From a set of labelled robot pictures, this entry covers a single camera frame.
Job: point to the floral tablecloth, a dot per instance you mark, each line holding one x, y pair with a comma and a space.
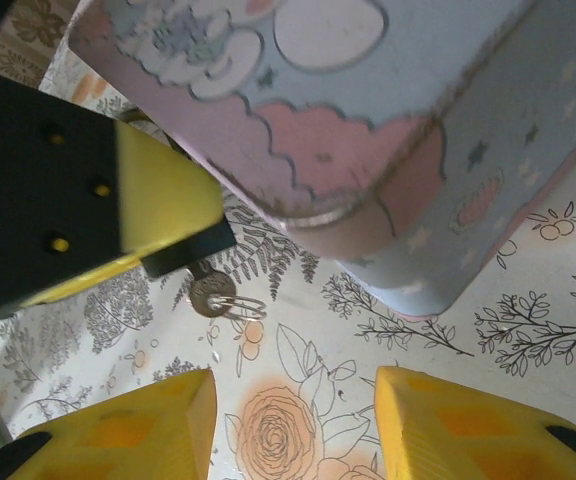
318, 390

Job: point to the silver key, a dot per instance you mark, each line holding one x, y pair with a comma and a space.
210, 290

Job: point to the pastel cartoon tin box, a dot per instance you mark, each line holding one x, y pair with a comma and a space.
368, 125

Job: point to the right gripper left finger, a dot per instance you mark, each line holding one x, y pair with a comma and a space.
118, 435

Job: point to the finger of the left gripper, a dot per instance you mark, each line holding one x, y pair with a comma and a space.
83, 285
58, 190

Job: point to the black padlock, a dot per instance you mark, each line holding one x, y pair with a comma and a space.
193, 250

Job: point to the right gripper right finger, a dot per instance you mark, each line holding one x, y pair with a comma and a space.
468, 430

